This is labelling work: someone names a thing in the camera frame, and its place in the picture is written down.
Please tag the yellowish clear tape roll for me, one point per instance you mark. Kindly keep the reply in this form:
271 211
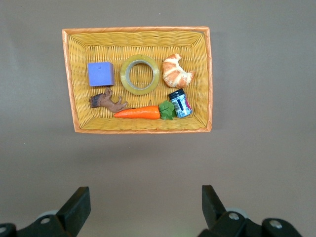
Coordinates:
139 91

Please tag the small jar black lid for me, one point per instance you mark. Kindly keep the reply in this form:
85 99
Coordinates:
181 106

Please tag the orange toy carrot green leaves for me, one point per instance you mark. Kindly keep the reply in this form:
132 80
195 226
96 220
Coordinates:
138 113

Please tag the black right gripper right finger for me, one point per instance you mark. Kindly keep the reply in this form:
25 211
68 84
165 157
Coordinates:
214 209

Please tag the purple foam cube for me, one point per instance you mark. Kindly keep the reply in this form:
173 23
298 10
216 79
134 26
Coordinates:
100 74

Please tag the toy croissant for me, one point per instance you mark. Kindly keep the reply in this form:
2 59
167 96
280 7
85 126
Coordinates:
175 74

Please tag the brown table cover sheet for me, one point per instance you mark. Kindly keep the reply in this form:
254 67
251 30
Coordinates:
158 160

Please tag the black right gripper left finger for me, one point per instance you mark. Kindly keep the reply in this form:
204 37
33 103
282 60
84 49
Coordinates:
74 212

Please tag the yellow wicker basket orange rim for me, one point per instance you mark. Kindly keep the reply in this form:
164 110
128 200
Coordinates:
98 44

